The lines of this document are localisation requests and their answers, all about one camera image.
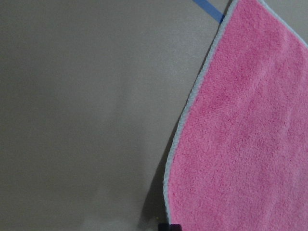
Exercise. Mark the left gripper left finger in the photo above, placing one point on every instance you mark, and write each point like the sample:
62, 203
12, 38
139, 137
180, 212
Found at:
163, 227

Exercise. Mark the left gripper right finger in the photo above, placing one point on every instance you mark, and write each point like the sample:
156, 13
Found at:
175, 227

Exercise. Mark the pink towel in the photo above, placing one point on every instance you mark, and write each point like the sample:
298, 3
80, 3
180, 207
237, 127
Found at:
239, 157

